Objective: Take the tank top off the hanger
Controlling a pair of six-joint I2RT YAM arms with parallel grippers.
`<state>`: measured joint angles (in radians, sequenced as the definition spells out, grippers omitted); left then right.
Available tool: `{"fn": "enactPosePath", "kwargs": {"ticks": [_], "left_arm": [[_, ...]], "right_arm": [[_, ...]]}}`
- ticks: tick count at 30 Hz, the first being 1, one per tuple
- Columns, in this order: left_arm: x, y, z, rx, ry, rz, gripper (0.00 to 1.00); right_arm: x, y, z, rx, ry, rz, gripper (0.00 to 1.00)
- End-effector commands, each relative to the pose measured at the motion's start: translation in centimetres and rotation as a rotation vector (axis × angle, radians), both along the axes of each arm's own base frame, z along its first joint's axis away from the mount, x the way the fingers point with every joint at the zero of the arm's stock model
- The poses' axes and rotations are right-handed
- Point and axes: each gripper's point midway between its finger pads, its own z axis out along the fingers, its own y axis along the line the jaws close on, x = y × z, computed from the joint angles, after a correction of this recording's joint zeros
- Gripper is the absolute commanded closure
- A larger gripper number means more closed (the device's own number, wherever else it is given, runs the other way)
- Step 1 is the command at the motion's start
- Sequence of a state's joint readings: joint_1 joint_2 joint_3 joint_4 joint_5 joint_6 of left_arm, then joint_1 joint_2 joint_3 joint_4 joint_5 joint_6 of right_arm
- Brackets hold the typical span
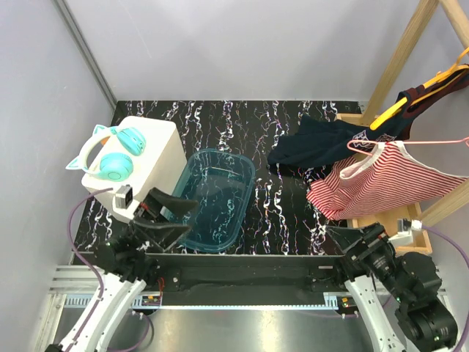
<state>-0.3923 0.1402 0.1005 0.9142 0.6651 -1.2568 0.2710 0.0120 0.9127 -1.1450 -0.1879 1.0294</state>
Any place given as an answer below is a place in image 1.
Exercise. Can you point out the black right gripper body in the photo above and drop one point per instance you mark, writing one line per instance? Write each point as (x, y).
(377, 254)

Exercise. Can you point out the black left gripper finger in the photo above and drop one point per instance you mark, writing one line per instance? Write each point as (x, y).
(161, 236)
(165, 207)

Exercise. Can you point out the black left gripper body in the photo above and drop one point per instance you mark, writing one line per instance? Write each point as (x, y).
(143, 210)

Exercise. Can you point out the red white striped tank top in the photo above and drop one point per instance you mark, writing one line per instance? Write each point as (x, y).
(388, 178)

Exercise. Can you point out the navy maroon tank top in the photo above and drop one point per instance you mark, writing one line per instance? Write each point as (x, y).
(319, 144)

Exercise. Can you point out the pink wire hanger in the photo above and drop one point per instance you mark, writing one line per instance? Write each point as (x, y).
(354, 144)

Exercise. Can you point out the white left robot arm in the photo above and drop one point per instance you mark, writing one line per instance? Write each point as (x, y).
(123, 270)

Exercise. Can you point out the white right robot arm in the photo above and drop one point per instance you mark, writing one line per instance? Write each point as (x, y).
(414, 284)

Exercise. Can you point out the wooden clothes rack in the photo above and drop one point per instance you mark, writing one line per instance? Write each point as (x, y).
(417, 241)

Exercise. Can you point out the white cube box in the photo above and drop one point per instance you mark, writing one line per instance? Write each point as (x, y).
(159, 166)

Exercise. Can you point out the teal cat ear headphones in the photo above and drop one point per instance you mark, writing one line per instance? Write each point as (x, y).
(115, 166)

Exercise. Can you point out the teal transparent plastic bin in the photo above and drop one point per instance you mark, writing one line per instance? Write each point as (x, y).
(221, 183)

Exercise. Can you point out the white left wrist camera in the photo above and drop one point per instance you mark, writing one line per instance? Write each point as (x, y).
(124, 205)

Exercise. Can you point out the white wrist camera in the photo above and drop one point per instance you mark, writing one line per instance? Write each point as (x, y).
(124, 205)
(406, 232)

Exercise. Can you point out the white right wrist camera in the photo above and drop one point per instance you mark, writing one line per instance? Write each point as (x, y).
(406, 232)

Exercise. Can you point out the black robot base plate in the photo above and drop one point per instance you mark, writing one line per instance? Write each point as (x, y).
(246, 279)

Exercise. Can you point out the aluminium rail frame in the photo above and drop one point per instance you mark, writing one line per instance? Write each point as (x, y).
(106, 299)

